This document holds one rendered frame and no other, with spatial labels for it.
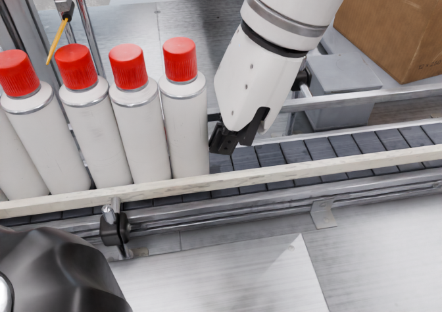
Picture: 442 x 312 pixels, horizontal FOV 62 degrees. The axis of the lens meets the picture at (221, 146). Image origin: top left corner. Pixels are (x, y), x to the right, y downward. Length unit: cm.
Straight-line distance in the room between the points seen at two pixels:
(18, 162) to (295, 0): 34
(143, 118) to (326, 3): 21
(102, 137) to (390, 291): 39
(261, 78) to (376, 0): 49
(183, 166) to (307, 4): 24
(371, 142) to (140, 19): 64
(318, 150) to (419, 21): 30
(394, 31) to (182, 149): 49
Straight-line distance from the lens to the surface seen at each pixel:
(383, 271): 53
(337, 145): 58
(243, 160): 53
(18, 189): 51
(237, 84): 38
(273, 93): 37
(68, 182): 49
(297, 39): 35
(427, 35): 74
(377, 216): 58
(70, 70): 38
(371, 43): 83
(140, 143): 42
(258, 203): 50
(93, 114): 40
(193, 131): 42
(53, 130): 43
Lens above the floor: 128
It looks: 47 degrees down
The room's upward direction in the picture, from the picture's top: straight up
